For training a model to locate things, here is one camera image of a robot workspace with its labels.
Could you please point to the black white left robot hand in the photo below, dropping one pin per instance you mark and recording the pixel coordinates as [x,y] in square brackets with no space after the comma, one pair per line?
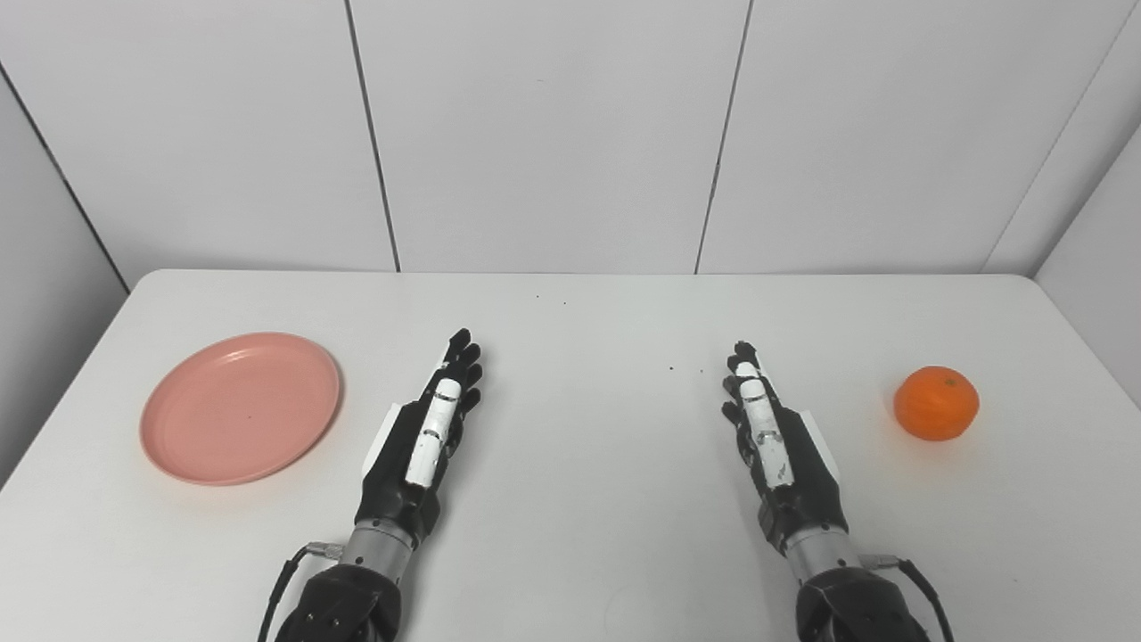
[397,473]

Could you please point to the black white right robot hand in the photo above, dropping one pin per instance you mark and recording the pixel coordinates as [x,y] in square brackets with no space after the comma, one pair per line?
[798,486]

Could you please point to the orange fruit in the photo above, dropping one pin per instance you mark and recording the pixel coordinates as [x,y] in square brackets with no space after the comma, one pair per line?
[936,403]

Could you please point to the pink round plate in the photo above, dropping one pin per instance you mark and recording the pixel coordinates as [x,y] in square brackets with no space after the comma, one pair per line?
[241,408]

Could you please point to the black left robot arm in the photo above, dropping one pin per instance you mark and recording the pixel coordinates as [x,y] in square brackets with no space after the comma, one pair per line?
[343,606]

